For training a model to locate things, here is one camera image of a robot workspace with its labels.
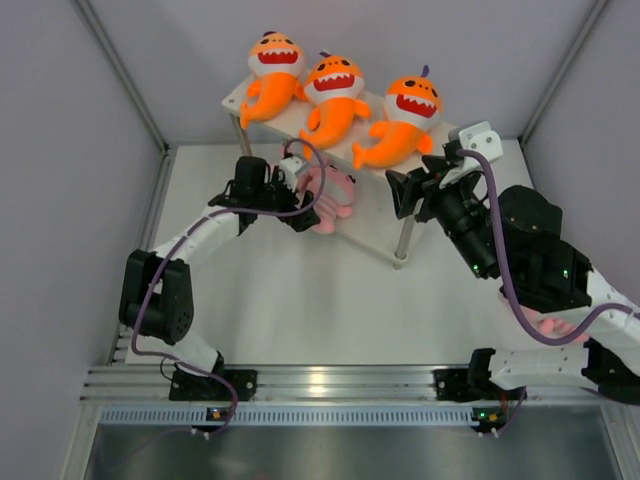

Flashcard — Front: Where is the white two-tier shelf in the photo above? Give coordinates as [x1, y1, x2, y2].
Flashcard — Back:
[222, 74, 456, 270]

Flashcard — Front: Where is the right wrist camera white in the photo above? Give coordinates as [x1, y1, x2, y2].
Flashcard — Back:
[440, 121, 504, 189]

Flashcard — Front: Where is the pink frog plush front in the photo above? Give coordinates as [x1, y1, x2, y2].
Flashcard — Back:
[521, 306, 576, 339]

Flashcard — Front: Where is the pink striped plush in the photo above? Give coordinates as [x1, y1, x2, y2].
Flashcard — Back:
[302, 165, 356, 234]

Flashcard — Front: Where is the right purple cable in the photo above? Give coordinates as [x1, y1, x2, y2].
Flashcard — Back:
[457, 148, 640, 439]

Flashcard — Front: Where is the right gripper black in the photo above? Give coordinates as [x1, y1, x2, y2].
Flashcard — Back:
[387, 154, 498, 281]

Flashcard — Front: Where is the perforated cable duct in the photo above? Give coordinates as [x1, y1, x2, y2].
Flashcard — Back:
[99, 405, 501, 427]

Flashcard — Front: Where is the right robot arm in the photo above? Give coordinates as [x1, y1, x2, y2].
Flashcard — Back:
[385, 150, 639, 405]

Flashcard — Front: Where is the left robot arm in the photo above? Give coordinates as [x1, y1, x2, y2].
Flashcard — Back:
[118, 154, 319, 400]

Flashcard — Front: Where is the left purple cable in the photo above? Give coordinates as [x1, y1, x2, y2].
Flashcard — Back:
[130, 138, 329, 439]

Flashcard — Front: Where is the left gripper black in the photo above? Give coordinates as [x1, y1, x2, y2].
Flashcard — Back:
[253, 167, 319, 231]

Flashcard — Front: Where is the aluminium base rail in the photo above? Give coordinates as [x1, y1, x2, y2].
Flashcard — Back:
[79, 324, 626, 404]

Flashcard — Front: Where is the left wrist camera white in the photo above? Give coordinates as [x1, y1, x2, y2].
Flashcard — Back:
[278, 155, 311, 192]

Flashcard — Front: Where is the purple cable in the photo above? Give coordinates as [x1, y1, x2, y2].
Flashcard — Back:
[457, 148, 640, 439]
[130, 138, 329, 439]

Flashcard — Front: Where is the large orange shark plush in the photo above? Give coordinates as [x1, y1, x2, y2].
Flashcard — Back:
[352, 65, 443, 170]

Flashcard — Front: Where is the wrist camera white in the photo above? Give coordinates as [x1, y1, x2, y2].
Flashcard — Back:
[278, 155, 311, 192]
[440, 121, 504, 189]

